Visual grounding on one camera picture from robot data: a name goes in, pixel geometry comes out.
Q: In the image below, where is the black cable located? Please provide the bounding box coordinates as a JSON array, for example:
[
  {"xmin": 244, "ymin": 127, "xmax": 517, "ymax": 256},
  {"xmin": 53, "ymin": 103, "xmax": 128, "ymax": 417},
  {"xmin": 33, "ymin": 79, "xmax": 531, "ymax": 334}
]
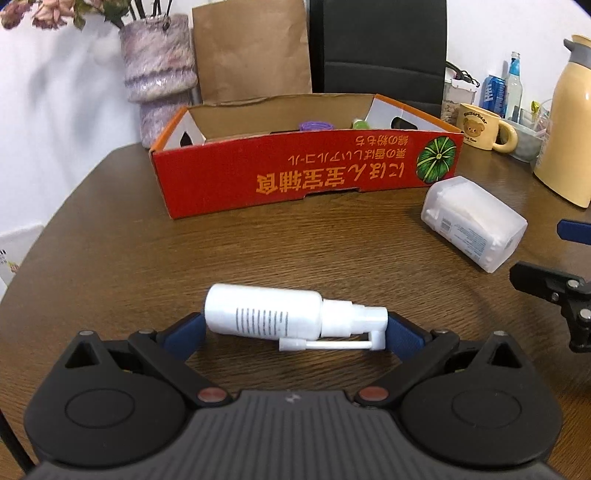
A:
[{"xmin": 0, "ymin": 406, "xmax": 34, "ymax": 478}]

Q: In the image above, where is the translucent plastic box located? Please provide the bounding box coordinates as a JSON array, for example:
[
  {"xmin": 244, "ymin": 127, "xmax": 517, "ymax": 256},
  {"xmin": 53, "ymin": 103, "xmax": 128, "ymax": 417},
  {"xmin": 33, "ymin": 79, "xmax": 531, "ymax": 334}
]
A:
[{"xmin": 420, "ymin": 175, "xmax": 528, "ymax": 273}]

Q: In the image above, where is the brown paper bag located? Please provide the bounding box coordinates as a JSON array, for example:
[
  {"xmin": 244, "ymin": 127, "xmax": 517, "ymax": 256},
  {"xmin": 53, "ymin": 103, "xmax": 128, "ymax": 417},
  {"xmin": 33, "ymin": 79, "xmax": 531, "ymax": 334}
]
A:
[{"xmin": 191, "ymin": 0, "xmax": 314, "ymax": 104}]

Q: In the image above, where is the white printed carton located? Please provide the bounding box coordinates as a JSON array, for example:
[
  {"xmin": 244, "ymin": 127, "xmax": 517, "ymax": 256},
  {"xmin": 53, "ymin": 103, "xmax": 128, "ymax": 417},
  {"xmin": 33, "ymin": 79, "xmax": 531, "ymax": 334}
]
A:
[{"xmin": 0, "ymin": 224, "xmax": 45, "ymax": 289}]

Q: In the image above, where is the yellow thermos jug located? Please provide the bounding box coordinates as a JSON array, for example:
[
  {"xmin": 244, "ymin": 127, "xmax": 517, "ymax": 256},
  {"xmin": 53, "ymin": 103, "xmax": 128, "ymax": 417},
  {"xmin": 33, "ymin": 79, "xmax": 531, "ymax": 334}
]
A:
[{"xmin": 533, "ymin": 34, "xmax": 591, "ymax": 208}]

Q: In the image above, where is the dried rose bouquet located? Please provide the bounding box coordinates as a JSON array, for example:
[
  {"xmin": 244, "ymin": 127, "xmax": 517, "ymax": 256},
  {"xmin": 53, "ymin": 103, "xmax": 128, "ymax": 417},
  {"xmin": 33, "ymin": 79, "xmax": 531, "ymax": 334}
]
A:
[{"xmin": 0, "ymin": 0, "xmax": 174, "ymax": 32}]

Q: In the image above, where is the yellow bear mug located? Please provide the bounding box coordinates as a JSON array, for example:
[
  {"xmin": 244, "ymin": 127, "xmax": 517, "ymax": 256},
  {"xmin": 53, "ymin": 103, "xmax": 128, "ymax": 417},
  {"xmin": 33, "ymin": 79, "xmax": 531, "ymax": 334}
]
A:
[{"xmin": 457, "ymin": 103, "xmax": 519, "ymax": 153}]

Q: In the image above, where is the blue can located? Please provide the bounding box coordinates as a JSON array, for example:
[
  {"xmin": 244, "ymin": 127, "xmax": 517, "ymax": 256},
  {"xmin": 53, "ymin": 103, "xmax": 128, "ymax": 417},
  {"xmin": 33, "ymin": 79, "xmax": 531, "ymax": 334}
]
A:
[{"xmin": 481, "ymin": 74, "xmax": 508, "ymax": 117}]

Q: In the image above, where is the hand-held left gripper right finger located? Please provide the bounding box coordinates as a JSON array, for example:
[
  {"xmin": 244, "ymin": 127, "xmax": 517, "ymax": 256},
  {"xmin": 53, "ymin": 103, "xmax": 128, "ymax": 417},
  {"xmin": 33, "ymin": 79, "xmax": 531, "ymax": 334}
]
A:
[{"xmin": 355, "ymin": 311, "xmax": 523, "ymax": 409}]

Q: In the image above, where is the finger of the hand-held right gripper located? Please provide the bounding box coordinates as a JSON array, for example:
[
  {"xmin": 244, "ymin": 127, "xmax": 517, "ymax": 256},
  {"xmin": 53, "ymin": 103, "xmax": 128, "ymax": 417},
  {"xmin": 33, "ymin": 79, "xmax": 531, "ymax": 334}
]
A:
[
  {"xmin": 556, "ymin": 220, "xmax": 591, "ymax": 244},
  {"xmin": 509, "ymin": 261, "xmax": 591, "ymax": 354}
]

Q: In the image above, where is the clear oat container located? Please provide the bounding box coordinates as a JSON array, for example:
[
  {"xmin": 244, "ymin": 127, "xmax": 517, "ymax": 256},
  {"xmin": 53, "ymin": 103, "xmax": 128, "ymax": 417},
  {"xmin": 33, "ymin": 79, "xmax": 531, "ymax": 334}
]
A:
[{"xmin": 442, "ymin": 61, "xmax": 477, "ymax": 125}]

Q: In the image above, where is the clear plastic cup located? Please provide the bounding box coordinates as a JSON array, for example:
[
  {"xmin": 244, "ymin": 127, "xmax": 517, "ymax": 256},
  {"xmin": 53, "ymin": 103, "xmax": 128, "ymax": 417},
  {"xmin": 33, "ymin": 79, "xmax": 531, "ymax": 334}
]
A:
[{"xmin": 512, "ymin": 99, "xmax": 554, "ymax": 163}]

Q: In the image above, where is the white spray bottle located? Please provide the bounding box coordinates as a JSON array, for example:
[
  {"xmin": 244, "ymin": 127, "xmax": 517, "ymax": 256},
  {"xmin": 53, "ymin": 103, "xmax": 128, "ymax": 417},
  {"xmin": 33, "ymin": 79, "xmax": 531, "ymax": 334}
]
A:
[{"xmin": 204, "ymin": 284, "xmax": 389, "ymax": 354}]

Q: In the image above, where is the black paper bag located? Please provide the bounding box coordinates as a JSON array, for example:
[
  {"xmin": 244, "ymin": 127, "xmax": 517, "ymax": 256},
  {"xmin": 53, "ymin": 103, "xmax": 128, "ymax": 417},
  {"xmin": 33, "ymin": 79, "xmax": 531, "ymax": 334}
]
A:
[{"xmin": 308, "ymin": 0, "xmax": 448, "ymax": 121}]

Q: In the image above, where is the red cardboard box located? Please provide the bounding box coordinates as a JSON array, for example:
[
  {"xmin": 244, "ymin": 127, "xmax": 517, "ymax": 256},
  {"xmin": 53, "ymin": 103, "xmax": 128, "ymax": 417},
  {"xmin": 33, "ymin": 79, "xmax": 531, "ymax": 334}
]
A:
[{"xmin": 148, "ymin": 93, "xmax": 465, "ymax": 221}]

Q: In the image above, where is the pink white vase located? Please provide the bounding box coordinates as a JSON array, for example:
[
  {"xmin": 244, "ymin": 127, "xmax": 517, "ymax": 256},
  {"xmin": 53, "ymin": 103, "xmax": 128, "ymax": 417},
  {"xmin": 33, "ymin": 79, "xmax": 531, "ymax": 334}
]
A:
[{"xmin": 119, "ymin": 13, "xmax": 197, "ymax": 149}]

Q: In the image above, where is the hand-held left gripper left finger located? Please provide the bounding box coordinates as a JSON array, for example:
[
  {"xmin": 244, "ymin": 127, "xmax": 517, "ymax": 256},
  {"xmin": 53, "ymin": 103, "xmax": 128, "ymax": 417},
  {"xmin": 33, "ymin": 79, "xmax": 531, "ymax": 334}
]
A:
[{"xmin": 64, "ymin": 312, "xmax": 232, "ymax": 409}]

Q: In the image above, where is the clear bottle blue cap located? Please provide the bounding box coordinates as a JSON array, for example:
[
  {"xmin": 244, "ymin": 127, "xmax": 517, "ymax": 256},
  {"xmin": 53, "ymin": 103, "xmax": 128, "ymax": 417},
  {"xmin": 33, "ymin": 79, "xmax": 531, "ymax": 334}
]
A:
[{"xmin": 505, "ymin": 51, "xmax": 524, "ymax": 121}]

